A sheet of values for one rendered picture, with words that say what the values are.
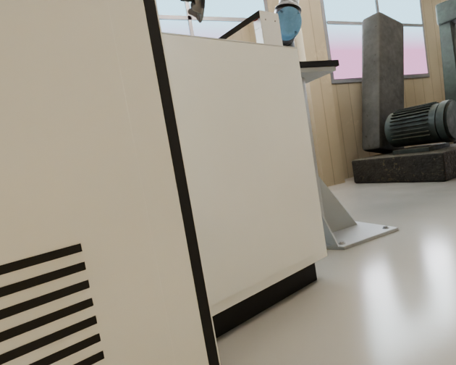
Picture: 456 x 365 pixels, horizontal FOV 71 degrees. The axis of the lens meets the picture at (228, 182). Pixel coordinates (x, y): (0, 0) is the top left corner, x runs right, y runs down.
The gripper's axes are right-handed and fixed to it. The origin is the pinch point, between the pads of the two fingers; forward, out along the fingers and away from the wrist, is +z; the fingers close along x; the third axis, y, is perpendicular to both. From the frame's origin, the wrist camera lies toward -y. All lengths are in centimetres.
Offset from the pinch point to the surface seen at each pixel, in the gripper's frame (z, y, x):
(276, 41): 24.8, -0.7, 40.1
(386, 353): 111, 24, 80
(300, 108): 49, -1, 46
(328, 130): 51, -211, -91
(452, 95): 32, -398, -33
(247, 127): 54, 25, 46
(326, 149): 71, -206, -92
